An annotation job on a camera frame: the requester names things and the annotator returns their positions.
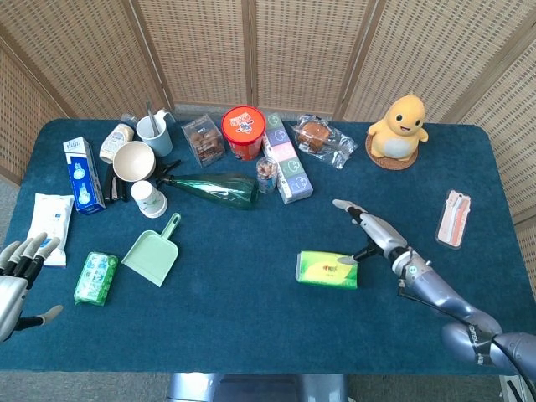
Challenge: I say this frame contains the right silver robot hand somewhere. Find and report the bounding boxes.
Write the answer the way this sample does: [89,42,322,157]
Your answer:
[332,198,410,266]

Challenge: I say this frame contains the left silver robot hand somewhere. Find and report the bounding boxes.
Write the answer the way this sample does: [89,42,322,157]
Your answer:
[0,232,64,343]

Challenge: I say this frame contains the yellow-green tissue paper pack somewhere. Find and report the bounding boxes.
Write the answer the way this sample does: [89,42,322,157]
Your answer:
[295,250,359,290]

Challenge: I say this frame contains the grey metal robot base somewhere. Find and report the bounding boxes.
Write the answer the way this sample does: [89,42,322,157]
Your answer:
[166,371,349,402]

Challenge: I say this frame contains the green wipes packet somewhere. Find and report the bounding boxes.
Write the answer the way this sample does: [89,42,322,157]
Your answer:
[73,250,120,307]

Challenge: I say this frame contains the round woven coaster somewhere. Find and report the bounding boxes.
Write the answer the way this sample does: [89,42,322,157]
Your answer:
[364,136,420,171]

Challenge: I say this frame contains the pink toothbrush package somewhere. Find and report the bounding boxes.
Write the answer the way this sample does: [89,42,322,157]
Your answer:
[435,188,472,250]

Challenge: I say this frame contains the white wet wipes pack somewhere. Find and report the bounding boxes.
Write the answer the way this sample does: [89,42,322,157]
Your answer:
[25,193,75,268]

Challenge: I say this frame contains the yellow plush toy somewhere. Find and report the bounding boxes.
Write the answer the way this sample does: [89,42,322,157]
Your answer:
[367,94,430,162]

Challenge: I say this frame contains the long pastel squares box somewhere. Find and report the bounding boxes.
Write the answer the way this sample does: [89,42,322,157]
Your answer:
[262,111,314,205]

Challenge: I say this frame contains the bread in clear bag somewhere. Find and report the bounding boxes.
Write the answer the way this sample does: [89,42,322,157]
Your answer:
[291,115,359,170]

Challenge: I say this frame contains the small clear snack jar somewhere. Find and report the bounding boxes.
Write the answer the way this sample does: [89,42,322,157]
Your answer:
[255,157,279,195]

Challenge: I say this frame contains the blue white toothpaste box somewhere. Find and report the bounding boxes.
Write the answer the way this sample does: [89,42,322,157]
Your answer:
[62,136,107,216]

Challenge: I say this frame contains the black stapler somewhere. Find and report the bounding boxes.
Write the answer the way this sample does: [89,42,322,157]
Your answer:
[103,162,131,204]

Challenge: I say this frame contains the light green dustpan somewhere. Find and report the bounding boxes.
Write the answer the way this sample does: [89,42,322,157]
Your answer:
[121,212,183,288]

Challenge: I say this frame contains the dark blue table cloth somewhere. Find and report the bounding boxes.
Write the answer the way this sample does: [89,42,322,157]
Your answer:
[0,117,531,375]

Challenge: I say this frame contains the green plastic spray bottle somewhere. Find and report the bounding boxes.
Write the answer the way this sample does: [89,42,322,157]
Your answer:
[152,159,260,211]

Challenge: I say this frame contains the white paper cup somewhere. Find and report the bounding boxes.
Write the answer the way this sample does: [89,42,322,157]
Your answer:
[130,180,169,219]

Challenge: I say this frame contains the red tub orange lid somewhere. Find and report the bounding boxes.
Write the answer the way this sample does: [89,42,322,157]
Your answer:
[220,105,265,162]

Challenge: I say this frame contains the beige bowl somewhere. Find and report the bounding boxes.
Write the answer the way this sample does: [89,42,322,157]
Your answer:
[112,140,157,183]

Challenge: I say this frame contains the cream squeeze bottle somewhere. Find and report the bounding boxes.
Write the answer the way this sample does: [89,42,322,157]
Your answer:
[98,113,139,165]

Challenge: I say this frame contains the clear box brown cookies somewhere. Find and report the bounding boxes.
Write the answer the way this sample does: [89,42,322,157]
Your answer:
[181,113,227,169]

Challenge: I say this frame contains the woven rattan folding screen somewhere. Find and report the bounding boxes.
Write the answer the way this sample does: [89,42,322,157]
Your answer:
[0,0,536,227]

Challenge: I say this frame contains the light blue mug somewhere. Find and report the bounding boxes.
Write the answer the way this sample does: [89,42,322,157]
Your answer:
[136,107,177,158]

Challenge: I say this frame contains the metal spoon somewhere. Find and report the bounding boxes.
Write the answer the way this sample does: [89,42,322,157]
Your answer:
[145,100,161,138]

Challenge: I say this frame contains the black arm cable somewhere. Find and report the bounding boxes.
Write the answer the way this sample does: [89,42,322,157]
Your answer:
[396,267,432,305]

